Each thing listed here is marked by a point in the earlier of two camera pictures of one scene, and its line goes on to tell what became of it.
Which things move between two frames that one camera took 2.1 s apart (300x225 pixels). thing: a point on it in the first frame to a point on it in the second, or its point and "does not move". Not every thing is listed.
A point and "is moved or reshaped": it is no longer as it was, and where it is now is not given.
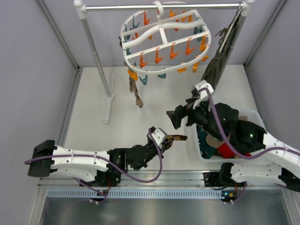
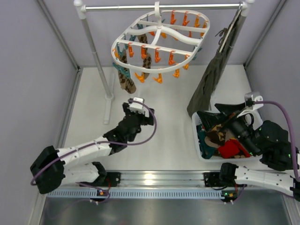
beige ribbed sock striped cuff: x=213 y=142 does not move
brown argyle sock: x=173 y=138 is moved or reshaped
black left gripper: x=162 y=144 to x=137 y=115
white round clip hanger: x=157 y=40 is moved or reshaped
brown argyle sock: x=133 y=88 is moved or reshaped
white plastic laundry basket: x=251 y=115 does not move
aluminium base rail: x=156 y=179 does not move
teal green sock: x=207 y=150 does not move
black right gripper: x=186 y=113 to x=232 y=120
